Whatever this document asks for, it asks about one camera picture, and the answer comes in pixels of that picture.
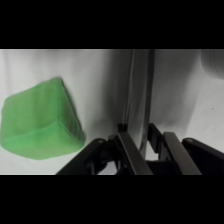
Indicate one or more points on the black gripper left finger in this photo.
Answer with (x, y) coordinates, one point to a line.
(110, 156)

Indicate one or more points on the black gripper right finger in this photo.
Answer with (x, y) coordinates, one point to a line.
(190, 158)

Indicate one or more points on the metal tongs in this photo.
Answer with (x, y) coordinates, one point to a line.
(138, 96)

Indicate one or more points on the green foam block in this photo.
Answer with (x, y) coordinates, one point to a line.
(38, 120)

